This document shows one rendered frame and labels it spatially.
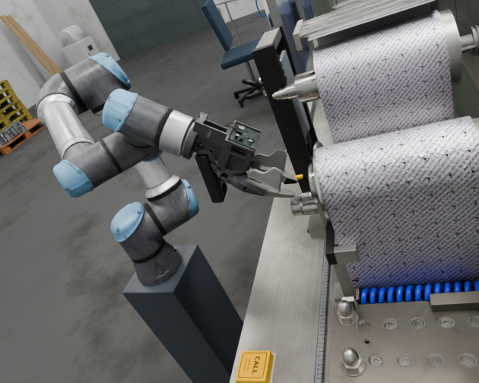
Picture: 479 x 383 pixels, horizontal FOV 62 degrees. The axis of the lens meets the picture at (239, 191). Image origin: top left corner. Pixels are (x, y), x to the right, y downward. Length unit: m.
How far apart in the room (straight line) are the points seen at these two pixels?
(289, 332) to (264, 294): 0.14
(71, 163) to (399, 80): 0.63
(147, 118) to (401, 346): 0.57
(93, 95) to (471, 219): 0.91
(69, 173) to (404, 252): 0.62
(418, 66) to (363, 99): 0.11
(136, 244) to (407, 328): 0.76
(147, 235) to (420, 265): 0.74
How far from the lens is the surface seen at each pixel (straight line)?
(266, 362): 0.92
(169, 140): 0.70
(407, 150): 0.67
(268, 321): 1.01
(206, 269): 1.38
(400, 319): 0.78
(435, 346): 0.75
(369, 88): 0.84
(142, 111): 0.71
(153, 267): 1.26
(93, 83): 1.14
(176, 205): 1.19
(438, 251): 0.77
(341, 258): 0.75
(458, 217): 0.72
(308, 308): 1.00
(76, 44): 11.70
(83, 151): 0.82
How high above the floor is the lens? 1.66
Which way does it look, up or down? 31 degrees down
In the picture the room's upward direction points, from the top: 25 degrees counter-clockwise
